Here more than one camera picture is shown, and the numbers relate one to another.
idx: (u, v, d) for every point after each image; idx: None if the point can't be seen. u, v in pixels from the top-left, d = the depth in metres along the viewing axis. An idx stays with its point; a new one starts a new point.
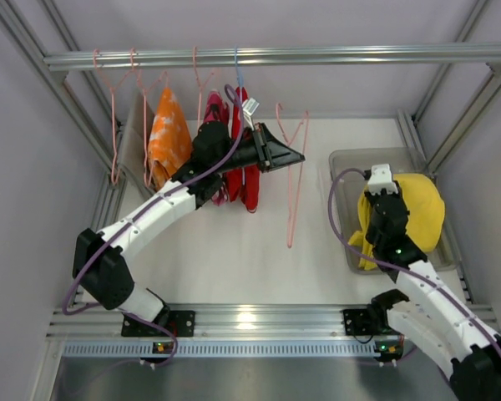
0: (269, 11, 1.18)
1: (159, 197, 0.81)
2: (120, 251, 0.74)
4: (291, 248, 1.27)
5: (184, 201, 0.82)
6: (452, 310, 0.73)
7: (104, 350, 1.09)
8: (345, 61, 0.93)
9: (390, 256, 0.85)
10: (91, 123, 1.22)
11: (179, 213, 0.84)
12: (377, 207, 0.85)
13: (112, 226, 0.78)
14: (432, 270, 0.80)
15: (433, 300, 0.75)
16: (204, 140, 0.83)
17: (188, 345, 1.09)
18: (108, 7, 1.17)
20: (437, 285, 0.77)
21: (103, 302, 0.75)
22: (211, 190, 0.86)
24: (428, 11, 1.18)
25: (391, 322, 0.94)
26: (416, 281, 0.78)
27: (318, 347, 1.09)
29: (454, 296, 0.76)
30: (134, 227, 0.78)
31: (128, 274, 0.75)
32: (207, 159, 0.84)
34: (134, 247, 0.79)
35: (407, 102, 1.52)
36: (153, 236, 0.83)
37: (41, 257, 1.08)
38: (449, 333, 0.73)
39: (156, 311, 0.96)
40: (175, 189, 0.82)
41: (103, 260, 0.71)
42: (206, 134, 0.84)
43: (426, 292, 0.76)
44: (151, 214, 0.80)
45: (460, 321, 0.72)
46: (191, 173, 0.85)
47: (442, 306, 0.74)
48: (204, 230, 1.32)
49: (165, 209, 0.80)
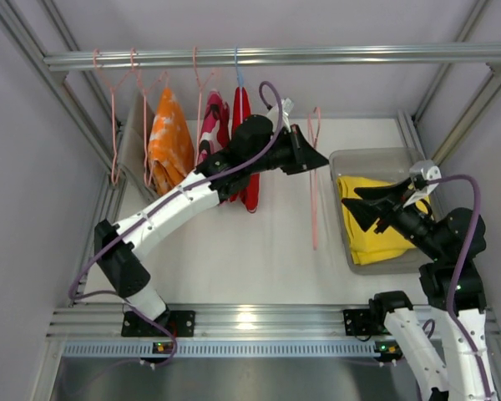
0: (270, 11, 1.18)
1: (179, 190, 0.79)
2: (132, 248, 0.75)
4: (316, 250, 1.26)
5: (204, 197, 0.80)
6: (476, 382, 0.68)
7: (104, 350, 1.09)
8: (345, 62, 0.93)
9: (443, 281, 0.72)
10: (91, 123, 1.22)
11: (198, 208, 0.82)
12: (450, 224, 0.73)
13: (129, 219, 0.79)
14: (482, 326, 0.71)
15: (463, 362, 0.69)
16: (247, 129, 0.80)
17: (187, 345, 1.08)
18: (108, 8, 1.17)
20: (478, 349, 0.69)
21: (119, 294, 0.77)
22: (235, 185, 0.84)
24: (428, 12, 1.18)
25: (387, 325, 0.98)
26: (455, 334, 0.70)
27: (318, 347, 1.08)
29: (488, 367, 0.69)
30: (147, 223, 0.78)
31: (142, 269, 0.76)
32: (244, 151, 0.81)
34: (149, 242, 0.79)
35: (407, 102, 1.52)
36: (169, 231, 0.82)
37: (41, 256, 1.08)
38: (457, 394, 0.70)
39: (159, 311, 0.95)
40: (196, 183, 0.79)
41: (117, 253, 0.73)
42: (251, 125, 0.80)
43: (460, 350, 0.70)
44: (167, 210, 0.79)
45: (477, 395, 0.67)
46: (218, 164, 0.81)
47: (468, 371, 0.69)
48: (204, 230, 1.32)
49: (184, 205, 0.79)
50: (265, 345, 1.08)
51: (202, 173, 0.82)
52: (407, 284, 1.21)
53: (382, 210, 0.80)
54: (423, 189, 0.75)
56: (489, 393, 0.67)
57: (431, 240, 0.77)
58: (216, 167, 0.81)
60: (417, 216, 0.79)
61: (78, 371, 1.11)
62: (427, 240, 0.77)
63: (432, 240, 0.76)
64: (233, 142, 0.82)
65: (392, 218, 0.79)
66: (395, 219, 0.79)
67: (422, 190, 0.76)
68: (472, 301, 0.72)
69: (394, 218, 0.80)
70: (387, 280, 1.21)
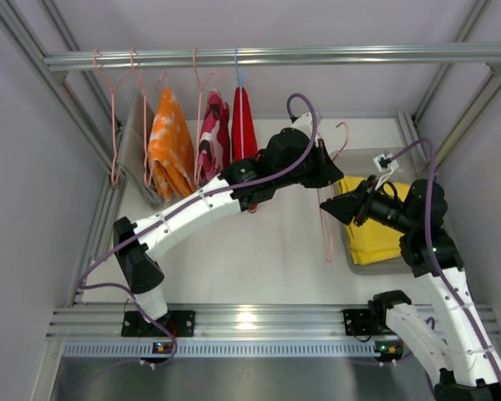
0: (269, 11, 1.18)
1: (199, 195, 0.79)
2: (145, 249, 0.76)
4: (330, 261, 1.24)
5: (225, 205, 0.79)
6: (471, 336, 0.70)
7: (104, 350, 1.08)
8: (345, 61, 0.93)
9: (422, 250, 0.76)
10: (91, 123, 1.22)
11: (218, 215, 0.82)
12: (413, 194, 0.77)
13: (146, 219, 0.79)
14: (464, 282, 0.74)
15: (454, 317, 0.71)
16: (283, 141, 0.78)
17: (187, 345, 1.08)
18: (108, 8, 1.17)
20: (465, 303, 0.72)
21: (133, 291, 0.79)
22: (259, 195, 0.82)
24: (428, 11, 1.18)
25: (388, 323, 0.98)
26: (442, 292, 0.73)
27: (319, 347, 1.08)
29: (478, 321, 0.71)
30: (164, 225, 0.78)
31: (155, 270, 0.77)
32: (275, 163, 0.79)
34: (164, 246, 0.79)
35: (407, 102, 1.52)
36: (185, 235, 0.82)
37: (41, 256, 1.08)
38: (457, 353, 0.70)
39: (159, 313, 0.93)
40: (218, 190, 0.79)
41: (131, 253, 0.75)
42: (286, 137, 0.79)
43: (448, 307, 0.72)
44: (184, 215, 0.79)
45: (475, 350, 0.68)
46: (243, 172, 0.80)
47: (461, 327, 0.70)
48: (204, 230, 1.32)
49: (203, 210, 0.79)
50: (265, 346, 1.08)
51: (225, 180, 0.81)
52: (407, 283, 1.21)
53: (356, 198, 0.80)
54: (387, 165, 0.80)
56: (485, 344, 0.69)
57: (404, 217, 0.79)
58: (241, 175, 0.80)
60: (385, 200, 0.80)
61: (78, 371, 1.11)
62: (402, 219, 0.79)
63: (404, 218, 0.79)
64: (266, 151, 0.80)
65: (366, 206, 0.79)
66: (367, 206, 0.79)
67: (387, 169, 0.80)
68: (451, 262, 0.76)
69: (366, 206, 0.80)
70: (387, 280, 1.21)
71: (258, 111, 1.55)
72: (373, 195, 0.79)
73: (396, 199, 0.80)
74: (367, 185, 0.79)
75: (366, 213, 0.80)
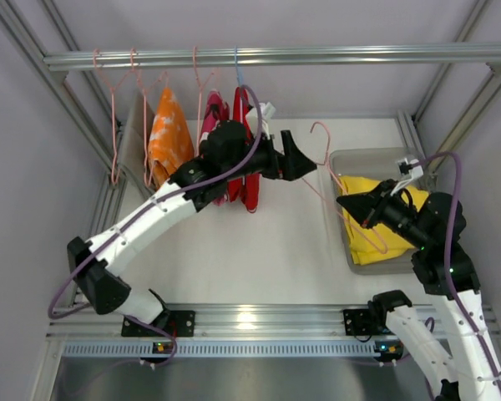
0: (269, 10, 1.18)
1: (152, 202, 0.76)
2: (105, 265, 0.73)
4: (329, 261, 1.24)
5: (179, 207, 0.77)
6: (483, 363, 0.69)
7: (104, 350, 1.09)
8: (345, 62, 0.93)
9: (435, 266, 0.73)
10: (91, 123, 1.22)
11: (174, 218, 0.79)
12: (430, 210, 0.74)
13: (102, 235, 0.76)
14: (478, 307, 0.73)
15: (467, 343, 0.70)
16: (219, 135, 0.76)
17: (186, 345, 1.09)
18: (108, 8, 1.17)
20: (479, 330, 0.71)
21: (98, 312, 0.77)
22: (212, 194, 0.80)
24: (428, 11, 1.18)
25: (388, 325, 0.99)
26: (455, 317, 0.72)
27: (318, 347, 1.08)
29: (490, 346, 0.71)
30: (121, 238, 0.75)
31: (118, 284, 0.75)
32: (217, 158, 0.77)
34: (125, 258, 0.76)
35: (407, 102, 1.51)
36: (144, 244, 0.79)
37: (40, 256, 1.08)
38: (465, 377, 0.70)
39: (155, 312, 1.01)
40: (169, 193, 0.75)
41: (90, 271, 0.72)
42: (224, 130, 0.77)
43: (463, 333, 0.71)
44: (140, 222, 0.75)
45: (485, 377, 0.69)
46: (191, 173, 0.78)
47: (473, 353, 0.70)
48: (204, 230, 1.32)
49: (158, 216, 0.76)
50: (265, 345, 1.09)
51: (176, 182, 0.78)
52: (407, 283, 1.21)
53: (374, 198, 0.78)
54: (407, 171, 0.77)
56: (496, 372, 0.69)
57: (416, 227, 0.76)
58: (190, 175, 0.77)
60: (400, 207, 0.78)
61: (78, 371, 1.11)
62: (412, 228, 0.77)
63: (416, 229, 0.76)
64: (205, 149, 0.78)
65: (377, 210, 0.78)
66: (380, 210, 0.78)
67: (407, 175, 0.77)
68: (466, 282, 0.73)
69: (378, 211, 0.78)
70: (387, 281, 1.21)
71: None
72: (387, 199, 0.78)
73: (411, 208, 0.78)
74: (384, 189, 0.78)
75: (377, 217, 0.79)
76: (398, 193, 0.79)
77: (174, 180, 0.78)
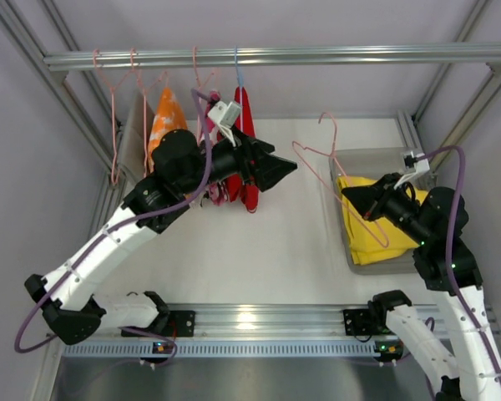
0: (269, 11, 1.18)
1: (103, 233, 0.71)
2: (60, 305, 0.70)
4: (329, 261, 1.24)
5: (134, 236, 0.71)
6: (484, 360, 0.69)
7: (105, 350, 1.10)
8: (346, 62, 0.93)
9: (437, 262, 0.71)
10: (91, 123, 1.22)
11: (134, 245, 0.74)
12: (431, 202, 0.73)
13: (56, 271, 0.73)
14: (482, 302, 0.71)
15: (468, 339, 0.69)
16: (164, 153, 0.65)
17: (187, 345, 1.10)
18: (108, 8, 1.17)
20: (481, 326, 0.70)
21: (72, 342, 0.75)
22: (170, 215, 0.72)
24: (427, 11, 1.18)
25: (388, 325, 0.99)
26: (457, 313, 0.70)
27: (318, 347, 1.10)
29: (493, 342, 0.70)
30: (74, 276, 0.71)
31: (78, 317, 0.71)
32: (167, 178, 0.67)
34: (83, 293, 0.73)
35: (407, 102, 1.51)
36: (105, 274, 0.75)
37: (40, 257, 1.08)
38: (467, 373, 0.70)
39: (149, 318, 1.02)
40: (122, 222, 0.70)
41: (46, 313, 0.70)
42: (170, 144, 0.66)
43: (464, 329, 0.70)
44: (94, 256, 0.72)
45: (488, 373, 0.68)
46: (144, 194, 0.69)
47: (474, 349, 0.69)
48: (204, 230, 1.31)
49: (111, 248, 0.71)
50: (265, 346, 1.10)
51: (130, 205, 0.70)
52: (407, 283, 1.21)
53: (377, 191, 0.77)
54: (413, 165, 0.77)
56: (498, 368, 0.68)
57: (417, 222, 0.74)
58: (144, 198, 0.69)
60: (402, 201, 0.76)
61: (77, 372, 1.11)
62: (413, 224, 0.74)
63: (417, 224, 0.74)
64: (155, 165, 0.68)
65: (380, 203, 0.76)
66: (382, 204, 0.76)
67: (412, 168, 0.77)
68: (468, 278, 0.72)
69: (381, 204, 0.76)
70: (387, 281, 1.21)
71: (257, 110, 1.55)
72: (390, 192, 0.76)
73: (413, 201, 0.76)
74: (388, 180, 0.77)
75: (379, 210, 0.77)
76: (402, 187, 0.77)
77: (128, 203, 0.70)
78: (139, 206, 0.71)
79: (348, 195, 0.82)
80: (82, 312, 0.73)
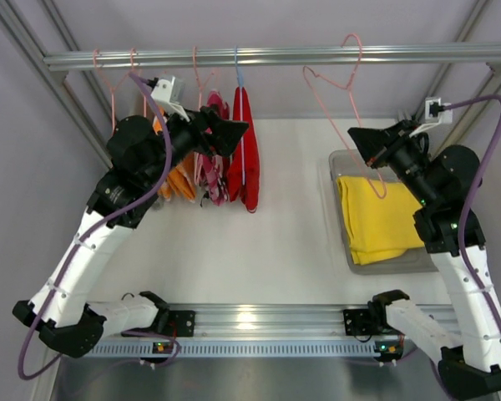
0: (269, 11, 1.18)
1: (77, 244, 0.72)
2: (54, 324, 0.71)
4: (329, 261, 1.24)
5: (108, 237, 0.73)
6: (489, 322, 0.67)
7: (105, 349, 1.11)
8: (345, 62, 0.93)
9: (440, 224, 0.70)
10: (91, 123, 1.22)
11: (110, 246, 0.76)
12: (443, 164, 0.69)
13: (39, 294, 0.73)
14: (485, 262, 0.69)
15: (471, 301, 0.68)
16: (121, 143, 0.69)
17: (189, 345, 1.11)
18: (108, 8, 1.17)
20: (485, 286, 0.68)
21: (79, 355, 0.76)
22: (139, 209, 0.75)
24: (427, 11, 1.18)
25: (389, 322, 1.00)
26: (460, 274, 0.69)
27: (318, 347, 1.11)
29: (497, 304, 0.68)
30: (59, 292, 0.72)
31: (77, 329, 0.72)
32: (129, 169, 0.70)
34: (73, 307, 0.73)
35: (408, 102, 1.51)
36: (90, 283, 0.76)
37: (39, 257, 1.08)
38: (471, 337, 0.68)
39: (150, 317, 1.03)
40: (92, 228, 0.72)
41: (43, 336, 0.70)
42: (123, 133, 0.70)
43: (467, 290, 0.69)
44: (74, 268, 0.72)
45: (493, 336, 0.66)
46: (108, 191, 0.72)
47: (478, 310, 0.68)
48: (204, 230, 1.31)
49: (88, 255, 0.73)
50: (265, 345, 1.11)
51: (95, 210, 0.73)
52: (407, 283, 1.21)
53: (390, 136, 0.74)
54: (438, 113, 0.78)
56: None
57: (422, 179, 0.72)
58: (108, 196, 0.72)
60: (412, 154, 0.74)
61: (77, 372, 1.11)
62: (419, 179, 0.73)
63: (423, 180, 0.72)
64: (114, 160, 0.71)
65: (388, 151, 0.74)
66: (391, 151, 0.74)
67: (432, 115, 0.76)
68: (471, 239, 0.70)
69: (389, 153, 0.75)
70: (387, 281, 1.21)
71: (257, 110, 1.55)
72: (403, 141, 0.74)
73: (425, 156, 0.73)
74: (405, 128, 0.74)
75: (386, 158, 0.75)
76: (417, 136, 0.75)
77: (93, 206, 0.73)
78: (105, 208, 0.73)
79: (355, 137, 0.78)
80: (79, 324, 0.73)
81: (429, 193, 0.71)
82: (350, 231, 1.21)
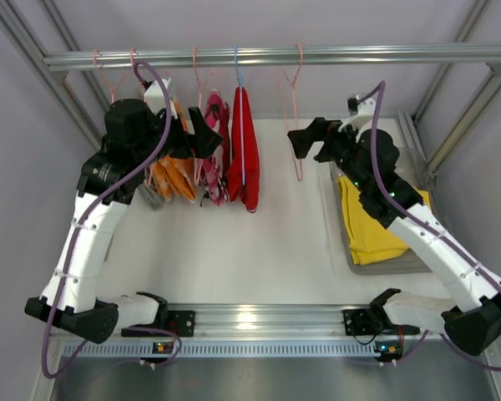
0: (269, 11, 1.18)
1: (78, 227, 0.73)
2: (72, 310, 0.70)
4: (329, 261, 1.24)
5: (106, 215, 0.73)
6: (459, 261, 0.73)
7: (105, 350, 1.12)
8: (346, 62, 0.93)
9: (382, 200, 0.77)
10: (90, 123, 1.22)
11: (111, 226, 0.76)
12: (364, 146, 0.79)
13: (49, 286, 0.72)
14: (430, 213, 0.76)
15: (434, 250, 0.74)
16: (119, 114, 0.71)
17: (189, 345, 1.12)
18: (108, 7, 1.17)
20: (440, 232, 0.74)
21: (103, 340, 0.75)
22: (131, 184, 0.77)
24: (427, 12, 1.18)
25: (392, 319, 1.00)
26: (416, 230, 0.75)
27: (319, 347, 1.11)
29: (457, 241, 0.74)
30: (70, 278, 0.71)
31: (94, 313, 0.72)
32: (124, 139, 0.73)
34: (88, 291, 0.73)
35: (408, 102, 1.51)
36: (98, 266, 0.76)
37: (37, 256, 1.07)
38: (453, 283, 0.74)
39: (153, 311, 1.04)
40: (88, 209, 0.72)
41: (63, 324, 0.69)
42: (118, 109, 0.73)
43: (427, 242, 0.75)
44: (80, 251, 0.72)
45: (467, 271, 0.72)
46: (95, 171, 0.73)
47: (445, 256, 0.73)
48: (204, 229, 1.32)
49: (92, 236, 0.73)
50: (265, 345, 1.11)
51: (88, 192, 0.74)
52: (407, 284, 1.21)
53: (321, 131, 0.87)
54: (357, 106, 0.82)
56: (473, 262, 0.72)
57: (353, 163, 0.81)
58: (97, 175, 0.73)
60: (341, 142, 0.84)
61: (76, 373, 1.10)
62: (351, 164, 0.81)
63: (354, 164, 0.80)
64: (108, 135, 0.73)
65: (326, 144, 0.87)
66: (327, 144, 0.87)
67: (356, 111, 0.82)
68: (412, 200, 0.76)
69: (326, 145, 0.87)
70: (387, 281, 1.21)
71: (258, 110, 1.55)
72: (334, 134, 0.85)
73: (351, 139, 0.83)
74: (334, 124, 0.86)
75: (326, 151, 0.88)
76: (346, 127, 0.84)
77: (83, 189, 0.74)
78: (95, 188, 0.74)
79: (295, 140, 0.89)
80: (97, 309, 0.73)
81: (361, 175, 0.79)
82: (348, 230, 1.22)
